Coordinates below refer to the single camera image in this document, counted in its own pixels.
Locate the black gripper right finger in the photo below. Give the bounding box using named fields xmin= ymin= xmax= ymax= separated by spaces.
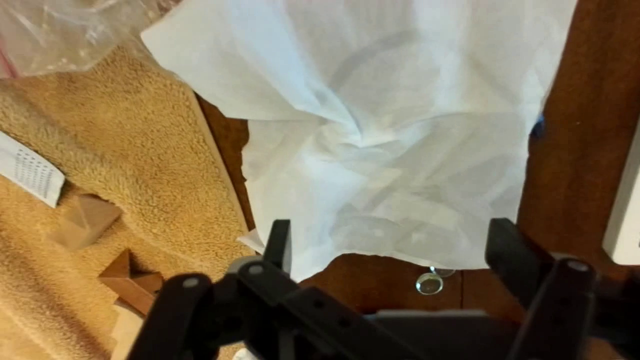
xmin=484 ymin=215 xmax=556 ymax=309

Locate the clear plastic bag of crayons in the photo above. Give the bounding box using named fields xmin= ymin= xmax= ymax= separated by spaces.
xmin=0 ymin=0 xmax=184 ymax=79

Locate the tan towel with tag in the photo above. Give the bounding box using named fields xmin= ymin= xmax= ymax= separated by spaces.
xmin=0 ymin=44 xmax=258 ymax=360

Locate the dark wooden block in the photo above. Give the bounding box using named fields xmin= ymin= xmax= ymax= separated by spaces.
xmin=97 ymin=247 xmax=166 ymax=320

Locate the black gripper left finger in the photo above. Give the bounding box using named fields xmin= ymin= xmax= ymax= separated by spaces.
xmin=261 ymin=217 xmax=294 ymax=276

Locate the light wooden block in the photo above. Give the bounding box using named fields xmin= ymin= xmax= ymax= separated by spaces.
xmin=47 ymin=191 xmax=123 ymax=251

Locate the white cloth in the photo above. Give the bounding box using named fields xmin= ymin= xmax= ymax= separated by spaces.
xmin=139 ymin=0 xmax=580 ymax=281

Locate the white towel tag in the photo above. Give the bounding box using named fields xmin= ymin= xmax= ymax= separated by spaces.
xmin=0 ymin=129 xmax=68 ymax=209

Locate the small metal ring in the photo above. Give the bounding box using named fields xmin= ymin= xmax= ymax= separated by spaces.
xmin=412 ymin=264 xmax=448 ymax=297

